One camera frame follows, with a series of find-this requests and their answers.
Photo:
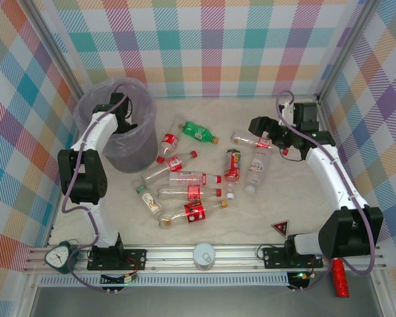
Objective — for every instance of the cola bottle yellow cap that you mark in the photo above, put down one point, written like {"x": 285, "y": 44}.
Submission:
{"x": 194, "y": 213}

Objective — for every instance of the purple plastic bin liner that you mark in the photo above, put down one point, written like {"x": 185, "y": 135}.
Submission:
{"x": 142, "y": 99}

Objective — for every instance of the aluminium frame post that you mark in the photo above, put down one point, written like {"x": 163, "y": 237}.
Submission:
{"x": 346, "y": 49}
{"x": 57, "y": 49}

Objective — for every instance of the green alarm clock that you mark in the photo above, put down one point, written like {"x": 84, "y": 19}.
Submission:
{"x": 57, "y": 257}

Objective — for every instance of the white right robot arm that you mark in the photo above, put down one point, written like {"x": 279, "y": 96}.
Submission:
{"x": 326, "y": 175}

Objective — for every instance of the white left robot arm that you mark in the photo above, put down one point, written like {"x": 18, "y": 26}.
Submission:
{"x": 97, "y": 132}

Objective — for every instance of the clear bottle red-white label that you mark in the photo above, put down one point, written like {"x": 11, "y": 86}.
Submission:
{"x": 191, "y": 178}

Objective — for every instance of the slim clear bottle red cap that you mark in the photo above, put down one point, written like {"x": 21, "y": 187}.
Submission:
{"x": 171, "y": 163}

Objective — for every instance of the clear bottle narrow red label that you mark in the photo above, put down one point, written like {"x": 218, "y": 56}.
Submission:
{"x": 250, "y": 138}

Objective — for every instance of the red triangular sign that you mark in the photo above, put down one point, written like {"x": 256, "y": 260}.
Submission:
{"x": 281, "y": 228}

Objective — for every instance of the clear bottle wide red label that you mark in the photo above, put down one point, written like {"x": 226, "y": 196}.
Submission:
{"x": 193, "y": 192}

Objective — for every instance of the small bottle green cap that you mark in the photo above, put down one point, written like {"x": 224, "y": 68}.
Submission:
{"x": 149, "y": 199}

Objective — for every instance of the silver tin can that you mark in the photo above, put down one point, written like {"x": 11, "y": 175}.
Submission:
{"x": 204, "y": 256}

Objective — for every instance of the green bottle yellow cap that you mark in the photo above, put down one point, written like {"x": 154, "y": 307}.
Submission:
{"x": 198, "y": 131}

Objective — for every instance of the translucent purple trash bin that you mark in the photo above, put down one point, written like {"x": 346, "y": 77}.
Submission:
{"x": 132, "y": 155}

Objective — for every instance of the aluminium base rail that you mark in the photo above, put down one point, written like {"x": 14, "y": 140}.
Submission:
{"x": 171, "y": 256}

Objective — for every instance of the red glitter cylinder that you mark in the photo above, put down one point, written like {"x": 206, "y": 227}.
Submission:
{"x": 340, "y": 280}

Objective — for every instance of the frosted white bottle white cap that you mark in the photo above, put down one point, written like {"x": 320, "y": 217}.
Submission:
{"x": 257, "y": 168}

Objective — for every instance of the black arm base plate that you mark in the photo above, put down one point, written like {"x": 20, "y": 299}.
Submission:
{"x": 274, "y": 257}
{"x": 137, "y": 259}

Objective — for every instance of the aluminium frame side rail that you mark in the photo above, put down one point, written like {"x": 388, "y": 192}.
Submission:
{"x": 322, "y": 112}

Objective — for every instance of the short clear bottle red label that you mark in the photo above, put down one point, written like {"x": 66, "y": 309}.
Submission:
{"x": 170, "y": 141}

